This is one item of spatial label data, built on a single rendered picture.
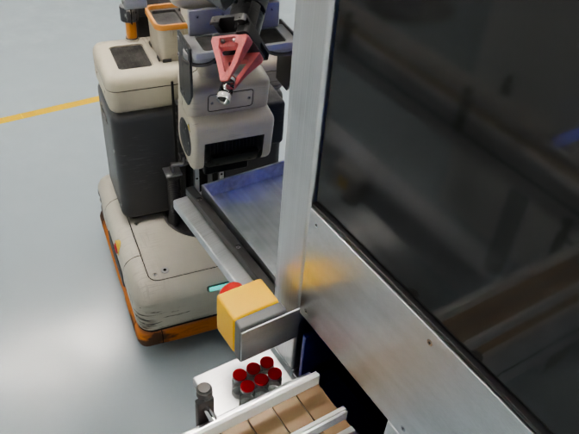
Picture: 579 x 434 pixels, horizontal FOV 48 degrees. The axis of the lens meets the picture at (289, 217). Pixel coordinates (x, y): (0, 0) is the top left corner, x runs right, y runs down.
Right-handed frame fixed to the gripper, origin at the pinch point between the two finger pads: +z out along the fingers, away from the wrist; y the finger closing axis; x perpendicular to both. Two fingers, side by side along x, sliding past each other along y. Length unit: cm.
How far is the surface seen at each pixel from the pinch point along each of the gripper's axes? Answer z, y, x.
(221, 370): 42.9, -14.5, 2.8
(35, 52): -135, -134, -222
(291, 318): 35.8, -7.1, 15.8
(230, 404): 47.7, -13.2, 6.3
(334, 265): 32.2, 4.7, 25.3
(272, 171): -2.2, -33.3, -6.7
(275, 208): 7.4, -31.2, -3.0
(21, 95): -96, -120, -202
